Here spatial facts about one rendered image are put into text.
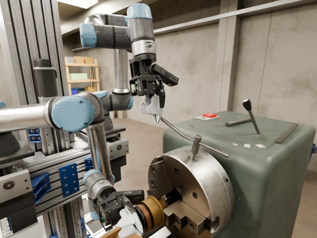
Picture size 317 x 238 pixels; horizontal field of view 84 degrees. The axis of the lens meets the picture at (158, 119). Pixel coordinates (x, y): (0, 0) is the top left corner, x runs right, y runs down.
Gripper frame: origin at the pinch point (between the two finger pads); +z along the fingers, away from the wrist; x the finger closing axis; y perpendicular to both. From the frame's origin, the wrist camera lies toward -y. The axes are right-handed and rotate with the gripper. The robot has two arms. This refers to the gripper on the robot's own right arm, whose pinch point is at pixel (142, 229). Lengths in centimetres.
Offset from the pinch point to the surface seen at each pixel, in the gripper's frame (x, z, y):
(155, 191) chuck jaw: 5.7, -4.5, -8.5
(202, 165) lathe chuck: 14.1, 3.8, -20.5
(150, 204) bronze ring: 4.1, -2.4, -4.8
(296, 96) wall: 6, -46, -321
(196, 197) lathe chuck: 6.4, 6.2, -15.4
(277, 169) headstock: 12.6, 18.8, -39.1
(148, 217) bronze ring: 2.3, -0.3, -2.4
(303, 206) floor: -108, 5, -218
